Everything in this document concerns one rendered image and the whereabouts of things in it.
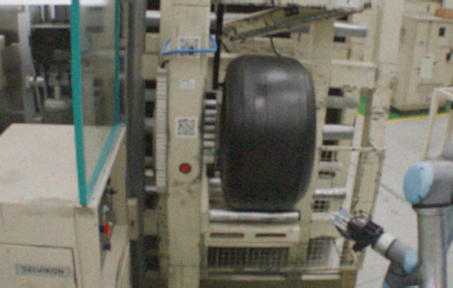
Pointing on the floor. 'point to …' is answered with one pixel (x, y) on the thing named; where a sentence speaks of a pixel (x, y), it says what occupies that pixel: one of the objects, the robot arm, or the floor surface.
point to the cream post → (198, 9)
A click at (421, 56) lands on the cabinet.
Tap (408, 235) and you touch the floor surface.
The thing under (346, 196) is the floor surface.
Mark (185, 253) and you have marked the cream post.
